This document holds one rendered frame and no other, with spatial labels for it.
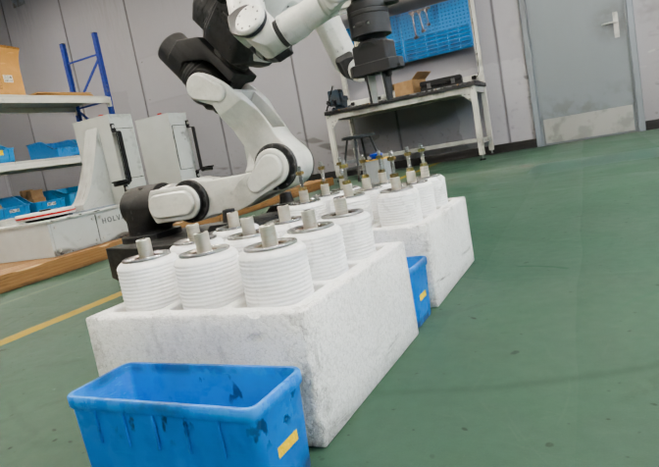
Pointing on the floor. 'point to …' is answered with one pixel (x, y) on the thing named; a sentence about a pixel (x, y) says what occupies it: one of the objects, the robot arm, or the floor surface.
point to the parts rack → (14, 104)
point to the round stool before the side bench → (357, 149)
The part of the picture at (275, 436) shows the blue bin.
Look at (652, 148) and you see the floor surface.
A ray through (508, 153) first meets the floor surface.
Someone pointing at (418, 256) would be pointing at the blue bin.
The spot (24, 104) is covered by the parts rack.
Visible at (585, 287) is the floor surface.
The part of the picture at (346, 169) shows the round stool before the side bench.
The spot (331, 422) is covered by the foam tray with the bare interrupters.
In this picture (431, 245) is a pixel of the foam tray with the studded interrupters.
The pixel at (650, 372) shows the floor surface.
